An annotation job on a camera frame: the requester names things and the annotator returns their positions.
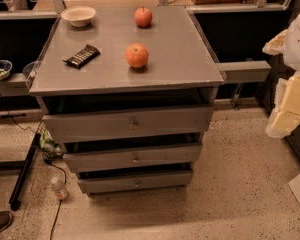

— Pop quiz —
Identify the grey drawer cabinet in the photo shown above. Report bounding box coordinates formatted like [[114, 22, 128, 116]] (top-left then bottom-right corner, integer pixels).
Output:
[[30, 6, 223, 194]]

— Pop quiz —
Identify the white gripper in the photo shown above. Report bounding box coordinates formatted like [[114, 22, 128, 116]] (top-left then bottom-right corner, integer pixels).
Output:
[[262, 13, 300, 138]]

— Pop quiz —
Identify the black metal leg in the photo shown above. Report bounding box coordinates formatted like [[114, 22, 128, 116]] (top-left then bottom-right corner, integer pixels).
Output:
[[9, 133, 40, 211]]

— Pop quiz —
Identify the blue patterned bowl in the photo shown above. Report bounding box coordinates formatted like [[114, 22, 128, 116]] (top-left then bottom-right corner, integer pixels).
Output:
[[0, 60, 12, 81]]

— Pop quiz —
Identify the grey bottom drawer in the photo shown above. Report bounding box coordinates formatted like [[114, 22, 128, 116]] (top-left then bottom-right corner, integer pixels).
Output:
[[77, 170, 193, 194]]

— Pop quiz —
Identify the beige bowl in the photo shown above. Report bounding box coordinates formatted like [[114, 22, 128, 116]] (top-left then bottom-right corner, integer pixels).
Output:
[[61, 6, 96, 27]]

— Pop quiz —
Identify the black candy bar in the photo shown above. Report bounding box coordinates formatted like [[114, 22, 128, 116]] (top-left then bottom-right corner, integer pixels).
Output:
[[65, 44, 100, 69]]

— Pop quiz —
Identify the clear plastic container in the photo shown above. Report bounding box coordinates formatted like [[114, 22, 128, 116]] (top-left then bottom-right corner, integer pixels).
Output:
[[22, 61, 41, 80]]

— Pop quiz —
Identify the green chip bag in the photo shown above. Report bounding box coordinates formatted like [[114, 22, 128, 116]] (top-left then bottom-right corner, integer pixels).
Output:
[[39, 129, 63, 159]]

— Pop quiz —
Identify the grey top drawer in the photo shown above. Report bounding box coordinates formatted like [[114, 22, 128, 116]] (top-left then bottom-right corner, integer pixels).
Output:
[[43, 105, 214, 143]]

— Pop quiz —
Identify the grey drawer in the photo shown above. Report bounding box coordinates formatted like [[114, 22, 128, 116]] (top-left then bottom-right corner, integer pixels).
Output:
[[43, 105, 214, 143], [64, 143, 202, 173], [77, 170, 193, 194]]

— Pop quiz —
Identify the black cable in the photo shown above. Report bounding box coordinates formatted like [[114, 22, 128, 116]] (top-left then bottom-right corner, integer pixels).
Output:
[[43, 157, 68, 240]]

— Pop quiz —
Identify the plastic bottle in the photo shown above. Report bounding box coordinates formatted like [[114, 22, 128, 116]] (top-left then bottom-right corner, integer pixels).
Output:
[[51, 177, 68, 200]]

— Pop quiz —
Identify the red apple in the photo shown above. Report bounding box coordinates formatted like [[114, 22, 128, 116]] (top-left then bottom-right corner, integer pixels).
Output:
[[134, 7, 152, 28]]

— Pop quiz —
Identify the grey side shelf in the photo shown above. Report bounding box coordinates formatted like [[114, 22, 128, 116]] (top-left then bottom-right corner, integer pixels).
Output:
[[217, 61, 271, 84]]

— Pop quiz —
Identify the grey middle drawer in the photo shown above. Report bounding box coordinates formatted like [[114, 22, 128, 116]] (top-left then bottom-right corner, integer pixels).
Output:
[[64, 143, 202, 173]]

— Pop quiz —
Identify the orange fruit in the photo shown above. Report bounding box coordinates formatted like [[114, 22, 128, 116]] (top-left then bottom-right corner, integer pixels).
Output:
[[125, 43, 149, 68]]

